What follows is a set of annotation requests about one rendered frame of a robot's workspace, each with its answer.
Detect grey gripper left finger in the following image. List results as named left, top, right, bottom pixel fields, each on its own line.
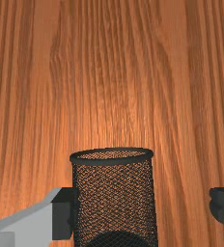
left=0, top=186, right=79, bottom=247

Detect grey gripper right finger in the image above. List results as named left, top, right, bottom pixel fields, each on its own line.
left=209, top=186, right=224, bottom=237

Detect dark mesh basket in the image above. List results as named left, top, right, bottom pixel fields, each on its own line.
left=69, top=147, right=159, bottom=247

